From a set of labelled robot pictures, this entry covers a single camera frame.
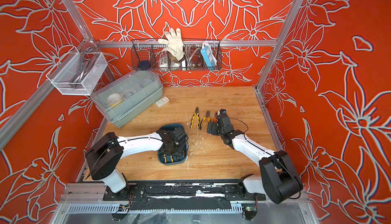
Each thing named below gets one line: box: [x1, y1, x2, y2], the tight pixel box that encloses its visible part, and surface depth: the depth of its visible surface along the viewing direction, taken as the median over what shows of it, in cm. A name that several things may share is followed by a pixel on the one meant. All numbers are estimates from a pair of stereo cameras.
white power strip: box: [158, 56, 169, 72], surface depth 95 cm
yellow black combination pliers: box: [189, 106, 201, 129], surface depth 102 cm
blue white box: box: [200, 45, 218, 70], surface depth 89 cm
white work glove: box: [157, 27, 185, 63], surface depth 90 cm
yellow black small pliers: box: [199, 109, 211, 131], surface depth 102 cm
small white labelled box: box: [154, 95, 171, 108], surface depth 112 cm
